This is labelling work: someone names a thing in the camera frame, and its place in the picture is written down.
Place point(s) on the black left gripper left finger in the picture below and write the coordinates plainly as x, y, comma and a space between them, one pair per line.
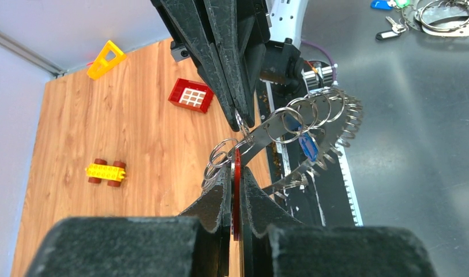
193, 243

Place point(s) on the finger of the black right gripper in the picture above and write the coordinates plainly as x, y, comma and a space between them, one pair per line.
239, 31
188, 24

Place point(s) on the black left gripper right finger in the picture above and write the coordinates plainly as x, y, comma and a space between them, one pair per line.
273, 243

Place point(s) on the red key tag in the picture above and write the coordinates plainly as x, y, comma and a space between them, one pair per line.
235, 186

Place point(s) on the blue key tag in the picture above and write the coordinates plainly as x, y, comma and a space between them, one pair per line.
309, 147

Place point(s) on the spare keyring pile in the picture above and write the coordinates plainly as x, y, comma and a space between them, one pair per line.
446, 19

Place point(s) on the red window brick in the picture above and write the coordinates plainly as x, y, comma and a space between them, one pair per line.
191, 95

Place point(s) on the yellow triangular brick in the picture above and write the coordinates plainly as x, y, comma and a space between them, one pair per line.
109, 57

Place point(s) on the yellow brown toy brick car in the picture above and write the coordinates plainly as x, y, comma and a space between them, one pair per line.
100, 170

